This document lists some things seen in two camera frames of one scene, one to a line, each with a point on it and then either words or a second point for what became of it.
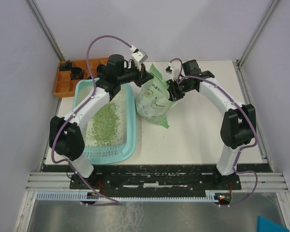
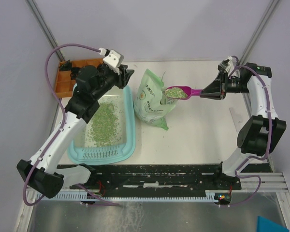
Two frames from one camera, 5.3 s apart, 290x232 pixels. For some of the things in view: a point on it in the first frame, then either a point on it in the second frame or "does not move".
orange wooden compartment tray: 65,86 does not move
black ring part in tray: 77,73 does not move
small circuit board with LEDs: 222,198 does not move
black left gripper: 146,76 → 121,78
